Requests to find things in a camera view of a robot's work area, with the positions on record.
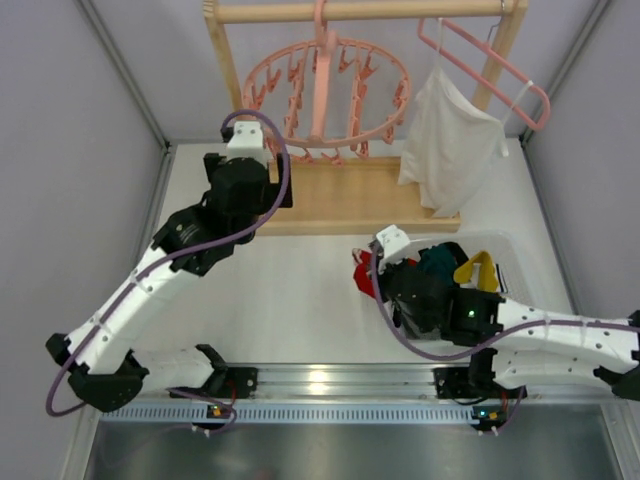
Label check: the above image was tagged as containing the red sock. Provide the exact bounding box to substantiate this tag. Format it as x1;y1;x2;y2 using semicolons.
352;248;375;298

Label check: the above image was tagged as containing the yellow sock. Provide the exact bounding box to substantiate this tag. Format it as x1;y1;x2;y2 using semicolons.
453;251;500;293

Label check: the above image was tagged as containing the white sock with black stripes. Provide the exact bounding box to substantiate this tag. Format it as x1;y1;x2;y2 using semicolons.
494;264;508;294

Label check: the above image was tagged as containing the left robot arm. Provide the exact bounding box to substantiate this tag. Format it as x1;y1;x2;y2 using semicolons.
46;153;293;413

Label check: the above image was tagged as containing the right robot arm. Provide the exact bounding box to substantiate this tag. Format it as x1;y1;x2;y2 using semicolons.
374;261;639;401

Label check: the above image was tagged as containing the pink round clip hanger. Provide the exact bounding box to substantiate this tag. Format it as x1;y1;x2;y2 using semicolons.
241;1;412;165

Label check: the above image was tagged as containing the pink clothes hanger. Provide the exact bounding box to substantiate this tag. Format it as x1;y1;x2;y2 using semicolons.
416;13;551;131

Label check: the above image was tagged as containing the white plastic basket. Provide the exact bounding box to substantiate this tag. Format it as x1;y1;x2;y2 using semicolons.
377;229;529;346

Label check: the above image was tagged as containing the wooden clothes rack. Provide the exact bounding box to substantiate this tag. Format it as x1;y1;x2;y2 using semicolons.
202;1;528;236

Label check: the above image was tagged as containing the white hanging garment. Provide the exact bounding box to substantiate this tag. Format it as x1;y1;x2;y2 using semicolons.
398;67;508;218

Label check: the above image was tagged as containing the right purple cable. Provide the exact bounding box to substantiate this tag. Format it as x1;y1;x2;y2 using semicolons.
369;247;640;436

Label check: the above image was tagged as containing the purple cable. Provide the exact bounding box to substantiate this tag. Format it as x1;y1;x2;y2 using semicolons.
46;109;291;436
369;247;640;436

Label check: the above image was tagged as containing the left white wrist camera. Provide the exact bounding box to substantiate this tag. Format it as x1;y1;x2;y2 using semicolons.
221;120;268;166

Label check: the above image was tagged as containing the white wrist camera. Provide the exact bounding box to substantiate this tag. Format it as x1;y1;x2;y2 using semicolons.
221;120;268;166
375;224;411;267

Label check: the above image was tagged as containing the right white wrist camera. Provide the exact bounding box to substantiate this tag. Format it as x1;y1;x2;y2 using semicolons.
375;224;411;267

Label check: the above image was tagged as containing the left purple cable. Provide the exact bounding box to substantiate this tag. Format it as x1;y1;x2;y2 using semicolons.
46;109;291;436

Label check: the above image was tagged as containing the aluminium mounting rail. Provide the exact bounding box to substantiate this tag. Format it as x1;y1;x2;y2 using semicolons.
99;362;626;426

